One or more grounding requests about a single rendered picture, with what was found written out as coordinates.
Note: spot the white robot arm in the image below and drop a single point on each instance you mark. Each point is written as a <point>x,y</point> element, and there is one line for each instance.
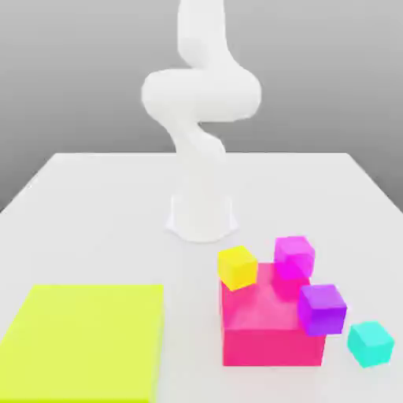
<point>201,94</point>

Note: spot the small yellow cube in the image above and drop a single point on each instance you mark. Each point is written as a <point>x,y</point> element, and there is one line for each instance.
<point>236,267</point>

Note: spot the small magenta cube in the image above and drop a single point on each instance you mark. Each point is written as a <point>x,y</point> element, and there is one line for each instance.
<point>293,256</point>

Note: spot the small purple cube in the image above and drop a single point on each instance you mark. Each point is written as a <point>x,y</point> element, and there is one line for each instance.
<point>321,310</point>

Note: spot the small turquoise cube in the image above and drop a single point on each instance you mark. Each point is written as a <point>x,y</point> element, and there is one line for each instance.
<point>371,343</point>

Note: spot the large pink box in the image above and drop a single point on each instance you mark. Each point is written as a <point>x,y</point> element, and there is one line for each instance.
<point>267,340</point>

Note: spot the large lime yellow box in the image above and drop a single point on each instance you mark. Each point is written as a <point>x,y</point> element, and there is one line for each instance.
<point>85,340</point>

